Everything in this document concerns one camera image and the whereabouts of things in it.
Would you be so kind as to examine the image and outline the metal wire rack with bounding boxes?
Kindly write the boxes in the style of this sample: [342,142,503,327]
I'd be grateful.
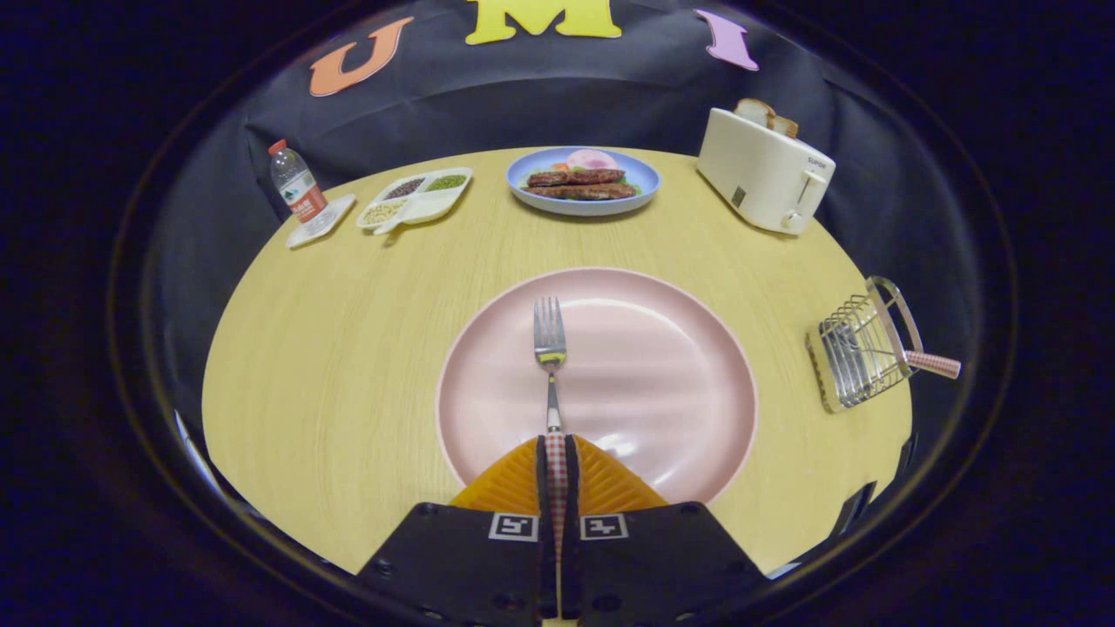
[806,276,924,414]

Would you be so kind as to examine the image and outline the green lettuce leaves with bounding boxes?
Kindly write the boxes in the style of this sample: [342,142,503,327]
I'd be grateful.
[519,165,644,198]

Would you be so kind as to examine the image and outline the white divided tray with grains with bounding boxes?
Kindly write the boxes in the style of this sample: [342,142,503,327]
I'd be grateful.
[356,167,474,236]

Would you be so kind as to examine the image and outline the blue plate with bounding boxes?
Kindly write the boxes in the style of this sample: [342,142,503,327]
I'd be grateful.
[506,145,661,217]

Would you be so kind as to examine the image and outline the brown meat strip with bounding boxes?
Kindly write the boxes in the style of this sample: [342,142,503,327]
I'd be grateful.
[525,170,625,187]
[531,182,639,202]

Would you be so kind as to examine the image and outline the white toaster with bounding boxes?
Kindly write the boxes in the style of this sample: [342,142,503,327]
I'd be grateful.
[696,107,837,236]

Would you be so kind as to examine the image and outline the spoon with checked handle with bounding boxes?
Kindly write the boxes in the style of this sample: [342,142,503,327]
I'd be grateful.
[871,347,963,380]

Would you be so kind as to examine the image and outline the clear water bottle red cap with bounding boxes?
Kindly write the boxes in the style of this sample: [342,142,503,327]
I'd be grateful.
[267,139,336,234]

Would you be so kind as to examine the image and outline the white square coaster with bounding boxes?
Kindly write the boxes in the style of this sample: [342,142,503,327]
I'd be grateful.
[287,193,357,250]

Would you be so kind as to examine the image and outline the pink plate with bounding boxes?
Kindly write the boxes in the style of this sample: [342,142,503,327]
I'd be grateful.
[436,266,759,506]

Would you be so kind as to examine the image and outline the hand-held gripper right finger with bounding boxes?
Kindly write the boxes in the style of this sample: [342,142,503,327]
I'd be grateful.
[562,434,772,624]

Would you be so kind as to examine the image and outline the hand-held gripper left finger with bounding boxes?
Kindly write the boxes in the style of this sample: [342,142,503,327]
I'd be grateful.
[357,434,558,624]

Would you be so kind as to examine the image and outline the fork with checked handle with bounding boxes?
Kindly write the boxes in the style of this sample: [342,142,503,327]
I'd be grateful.
[533,296,569,602]

